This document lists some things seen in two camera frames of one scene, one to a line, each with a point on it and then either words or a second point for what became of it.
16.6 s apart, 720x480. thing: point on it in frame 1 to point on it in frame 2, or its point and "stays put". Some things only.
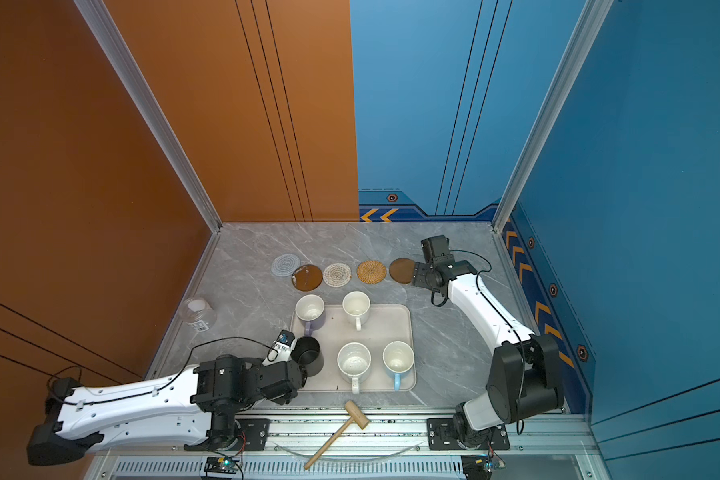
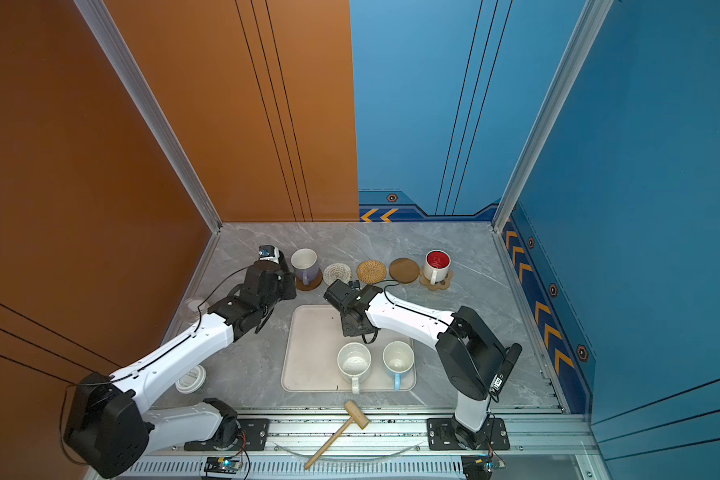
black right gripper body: [422, 275] to [349, 330]
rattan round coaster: [371, 272] stays put
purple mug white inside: [310, 312] to [305, 263]
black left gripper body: [288, 400] to [286, 290]
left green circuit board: [221, 465] stays put
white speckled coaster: [337, 275] stays put
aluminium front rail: [359, 447] stays put
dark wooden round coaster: [401, 270] stays put
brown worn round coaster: [307, 277] stays put
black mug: [307, 352] to [284, 267]
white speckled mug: [354, 363] stays put
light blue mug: [398, 357] stays put
